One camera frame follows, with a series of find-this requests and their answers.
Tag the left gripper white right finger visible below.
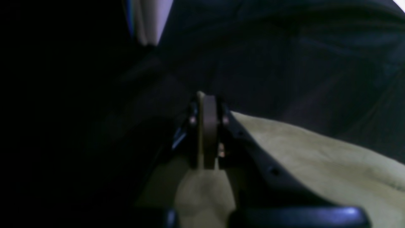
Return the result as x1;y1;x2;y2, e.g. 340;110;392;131
217;103;371;228

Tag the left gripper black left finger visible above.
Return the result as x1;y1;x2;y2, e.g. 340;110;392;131
133;95;217;228

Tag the green T-shirt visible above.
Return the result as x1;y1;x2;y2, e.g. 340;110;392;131
147;98;404;228

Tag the black table cloth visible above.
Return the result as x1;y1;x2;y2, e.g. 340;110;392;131
1;0;404;228

